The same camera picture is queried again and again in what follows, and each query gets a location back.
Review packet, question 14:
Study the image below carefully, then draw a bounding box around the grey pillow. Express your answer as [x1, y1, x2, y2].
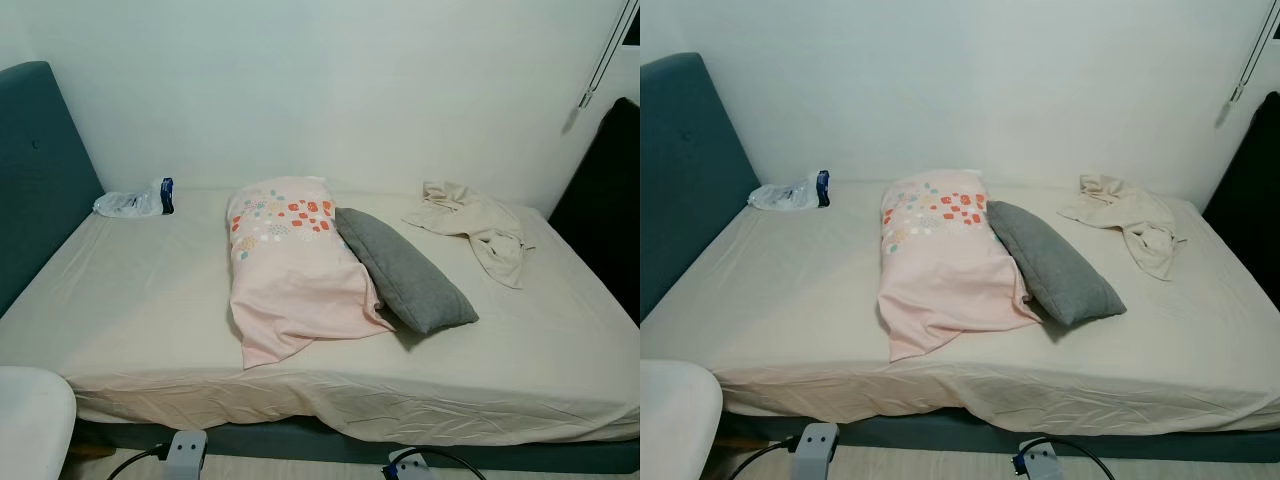
[335, 207, 480, 336]
[986, 200, 1128, 328]

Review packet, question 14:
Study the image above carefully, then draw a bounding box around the white chair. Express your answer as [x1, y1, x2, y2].
[0, 366, 78, 480]
[640, 359, 724, 480]

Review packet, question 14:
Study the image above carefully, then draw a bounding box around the pink patterned pillow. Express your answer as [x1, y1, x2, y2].
[226, 177, 396, 370]
[878, 170, 1043, 362]

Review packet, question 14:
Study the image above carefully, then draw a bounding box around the black cabinet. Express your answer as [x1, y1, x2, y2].
[547, 97, 641, 323]
[1203, 91, 1280, 281]

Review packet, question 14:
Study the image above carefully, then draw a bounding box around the teal upholstered headboard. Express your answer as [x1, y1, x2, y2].
[0, 62, 104, 319]
[640, 52, 761, 323]

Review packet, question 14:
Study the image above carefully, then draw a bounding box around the clear plastic bag blue label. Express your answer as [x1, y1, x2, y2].
[747, 170, 832, 212]
[93, 178, 176, 218]

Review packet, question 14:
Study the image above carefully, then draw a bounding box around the beige crumpled cloth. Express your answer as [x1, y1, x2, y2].
[402, 180, 534, 290]
[1057, 174, 1188, 282]

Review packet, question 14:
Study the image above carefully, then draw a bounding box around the bed with beige sheet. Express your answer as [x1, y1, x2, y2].
[0, 183, 641, 446]
[640, 178, 1280, 436]

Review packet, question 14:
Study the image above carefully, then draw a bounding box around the window blind pull cord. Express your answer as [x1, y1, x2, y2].
[578, 0, 639, 109]
[1229, 0, 1280, 103]

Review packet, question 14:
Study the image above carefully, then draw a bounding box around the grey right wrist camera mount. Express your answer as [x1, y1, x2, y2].
[385, 450, 441, 480]
[1012, 441, 1066, 480]

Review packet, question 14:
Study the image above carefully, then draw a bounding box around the teal bed frame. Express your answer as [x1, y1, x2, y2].
[70, 418, 641, 475]
[715, 405, 1280, 463]

